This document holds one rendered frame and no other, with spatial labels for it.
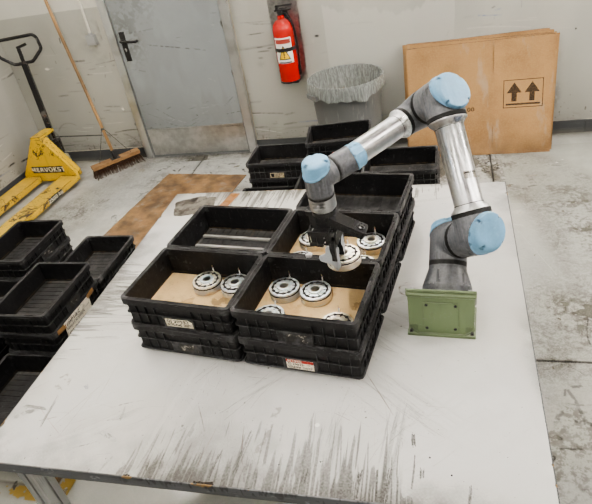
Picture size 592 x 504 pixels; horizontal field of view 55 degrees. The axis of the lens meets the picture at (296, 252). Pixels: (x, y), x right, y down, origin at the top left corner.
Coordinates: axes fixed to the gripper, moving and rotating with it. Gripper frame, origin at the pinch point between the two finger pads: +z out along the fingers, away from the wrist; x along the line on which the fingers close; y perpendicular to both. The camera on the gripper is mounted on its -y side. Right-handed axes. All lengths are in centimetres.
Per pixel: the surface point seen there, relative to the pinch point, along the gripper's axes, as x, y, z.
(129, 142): -266, 288, 112
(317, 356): 20.0, 5.5, 20.6
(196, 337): 20, 46, 18
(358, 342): 18.0, -7.5, 14.4
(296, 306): 4.3, 16.4, 16.7
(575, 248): -149, -80, 117
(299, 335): 19.7, 9.6, 12.1
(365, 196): -67, 11, 24
